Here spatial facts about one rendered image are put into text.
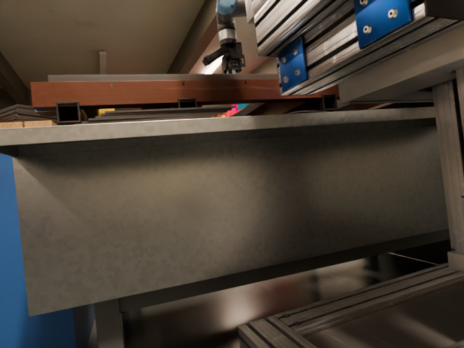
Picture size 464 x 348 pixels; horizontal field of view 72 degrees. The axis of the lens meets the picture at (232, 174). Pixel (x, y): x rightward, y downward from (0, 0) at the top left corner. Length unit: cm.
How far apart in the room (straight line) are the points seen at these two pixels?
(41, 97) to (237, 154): 49
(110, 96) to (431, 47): 68
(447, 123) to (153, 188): 63
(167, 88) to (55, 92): 27
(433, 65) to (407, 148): 61
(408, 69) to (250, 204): 48
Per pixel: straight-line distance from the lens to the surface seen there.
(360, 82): 69
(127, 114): 74
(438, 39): 60
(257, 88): 96
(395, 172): 114
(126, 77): 94
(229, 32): 143
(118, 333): 97
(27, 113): 121
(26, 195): 83
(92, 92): 88
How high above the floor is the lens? 55
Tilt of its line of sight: 1 degrees up
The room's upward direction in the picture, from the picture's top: 6 degrees counter-clockwise
